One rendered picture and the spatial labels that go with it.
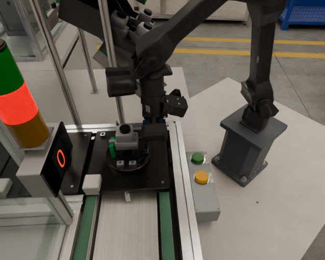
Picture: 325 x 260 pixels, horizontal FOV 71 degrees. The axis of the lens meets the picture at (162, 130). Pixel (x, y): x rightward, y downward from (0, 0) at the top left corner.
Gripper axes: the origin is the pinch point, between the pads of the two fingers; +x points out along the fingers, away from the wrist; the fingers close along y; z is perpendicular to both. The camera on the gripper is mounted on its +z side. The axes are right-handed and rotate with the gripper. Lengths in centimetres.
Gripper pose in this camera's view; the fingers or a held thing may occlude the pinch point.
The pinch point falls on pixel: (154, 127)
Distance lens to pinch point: 63.8
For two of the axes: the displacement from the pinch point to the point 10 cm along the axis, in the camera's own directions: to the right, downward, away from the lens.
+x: 0.2, 7.1, 7.0
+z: 10.0, -0.5, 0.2
